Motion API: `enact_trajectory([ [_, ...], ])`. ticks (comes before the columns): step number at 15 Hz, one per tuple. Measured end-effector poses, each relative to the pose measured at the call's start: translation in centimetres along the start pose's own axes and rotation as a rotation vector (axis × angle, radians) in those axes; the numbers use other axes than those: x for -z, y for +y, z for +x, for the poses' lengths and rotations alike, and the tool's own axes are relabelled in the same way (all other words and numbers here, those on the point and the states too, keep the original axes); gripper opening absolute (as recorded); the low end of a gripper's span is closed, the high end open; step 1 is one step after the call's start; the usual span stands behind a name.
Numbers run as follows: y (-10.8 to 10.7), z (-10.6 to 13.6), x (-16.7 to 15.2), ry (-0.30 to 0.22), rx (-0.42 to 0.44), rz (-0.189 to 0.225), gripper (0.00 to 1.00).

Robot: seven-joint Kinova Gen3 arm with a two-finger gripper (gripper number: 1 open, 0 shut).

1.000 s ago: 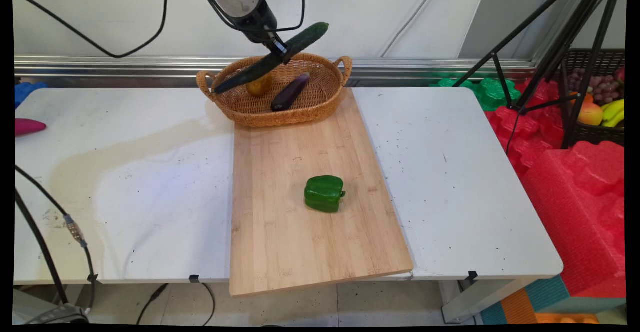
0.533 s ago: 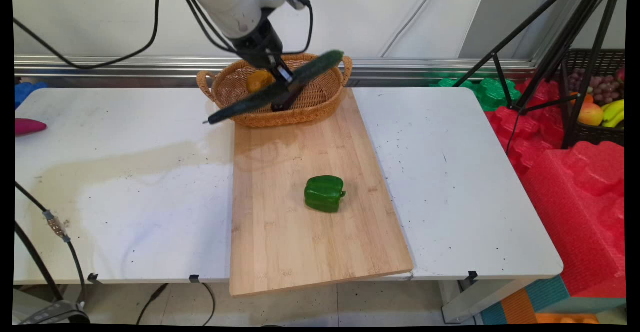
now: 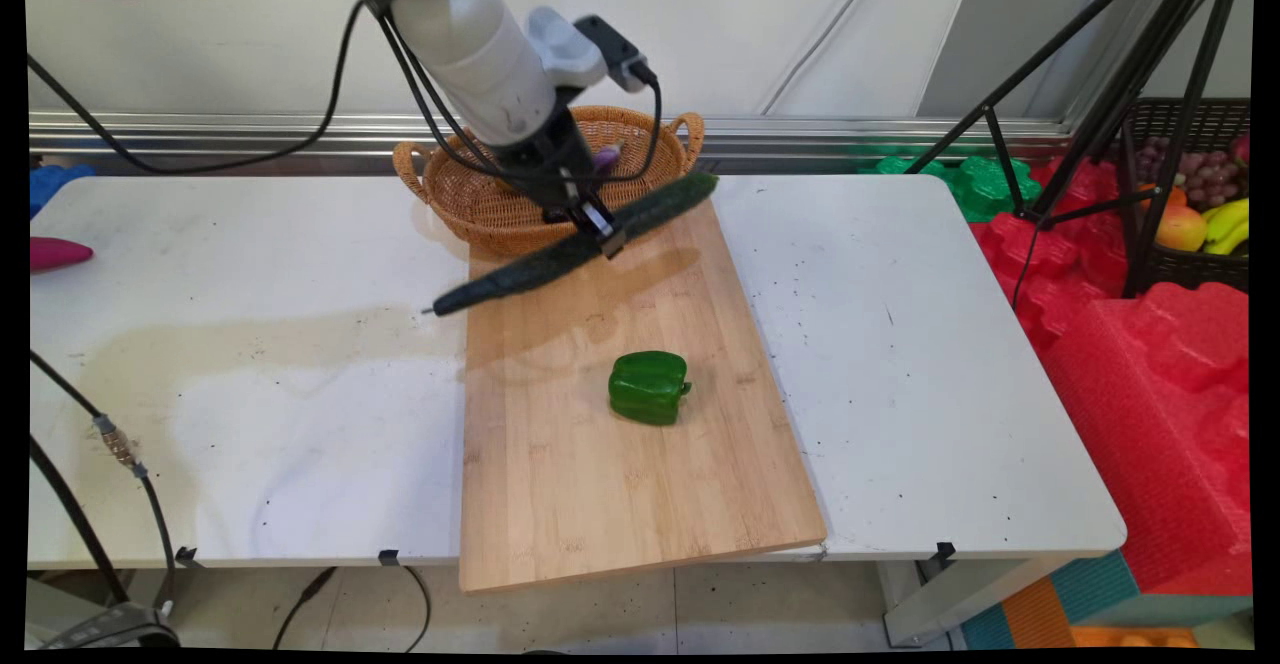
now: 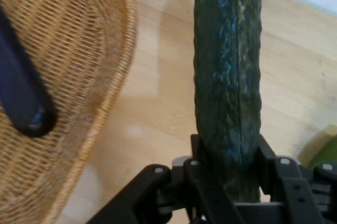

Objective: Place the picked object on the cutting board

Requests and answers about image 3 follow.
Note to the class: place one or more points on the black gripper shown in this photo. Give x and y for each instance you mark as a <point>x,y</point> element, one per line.
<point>548,159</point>

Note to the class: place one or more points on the long dark green cucumber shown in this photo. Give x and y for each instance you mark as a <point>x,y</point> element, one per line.
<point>520,274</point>

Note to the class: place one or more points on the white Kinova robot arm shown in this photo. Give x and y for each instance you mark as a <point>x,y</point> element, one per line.
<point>470,34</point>

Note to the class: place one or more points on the dark purple eggplant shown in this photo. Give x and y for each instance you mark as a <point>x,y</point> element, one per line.
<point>606,157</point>

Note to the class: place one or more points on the green bell pepper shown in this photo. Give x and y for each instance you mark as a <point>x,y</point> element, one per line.
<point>648,387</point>

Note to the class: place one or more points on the bamboo wooden cutting board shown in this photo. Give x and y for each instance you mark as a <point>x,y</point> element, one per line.
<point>600,504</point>

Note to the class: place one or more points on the black table edge clip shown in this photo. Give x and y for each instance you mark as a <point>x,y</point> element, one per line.
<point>186,556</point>
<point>945,550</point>
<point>389,557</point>

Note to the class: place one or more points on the green foam mat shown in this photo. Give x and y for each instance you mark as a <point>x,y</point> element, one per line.
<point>985,187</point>

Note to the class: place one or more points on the pink toy vegetable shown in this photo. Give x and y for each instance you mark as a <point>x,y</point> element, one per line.
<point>58,253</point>

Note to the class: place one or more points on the blue foam piece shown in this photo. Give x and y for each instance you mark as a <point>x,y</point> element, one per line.
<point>55,187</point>

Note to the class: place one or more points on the white table leg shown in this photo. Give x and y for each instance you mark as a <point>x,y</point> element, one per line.
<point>950,599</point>

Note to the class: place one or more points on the black tripod stand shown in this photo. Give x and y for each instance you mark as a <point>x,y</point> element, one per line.
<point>1121,84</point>

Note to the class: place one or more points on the red foam mat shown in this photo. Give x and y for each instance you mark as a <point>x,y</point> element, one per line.
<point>1150,404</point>

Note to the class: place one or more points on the orange red mango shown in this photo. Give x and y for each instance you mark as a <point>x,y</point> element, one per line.
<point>1181,229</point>

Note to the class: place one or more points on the black plastic crate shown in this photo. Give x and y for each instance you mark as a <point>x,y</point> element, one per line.
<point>1190,274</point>

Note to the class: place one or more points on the grey controller device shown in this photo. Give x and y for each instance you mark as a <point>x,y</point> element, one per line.
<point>115,629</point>

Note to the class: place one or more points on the purple grape bunch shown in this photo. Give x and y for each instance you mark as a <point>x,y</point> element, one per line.
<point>1205,174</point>

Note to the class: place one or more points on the teal and orange foam mat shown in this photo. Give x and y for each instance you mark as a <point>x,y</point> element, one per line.
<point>1090,594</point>

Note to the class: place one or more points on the yellow green banana bunch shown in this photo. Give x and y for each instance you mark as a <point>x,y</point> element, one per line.
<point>1230,222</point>

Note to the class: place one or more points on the wrist camera on white mount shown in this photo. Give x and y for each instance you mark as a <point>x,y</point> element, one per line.
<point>590,44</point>

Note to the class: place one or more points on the aluminium wall rail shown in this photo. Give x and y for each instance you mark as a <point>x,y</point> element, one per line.
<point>250,132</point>

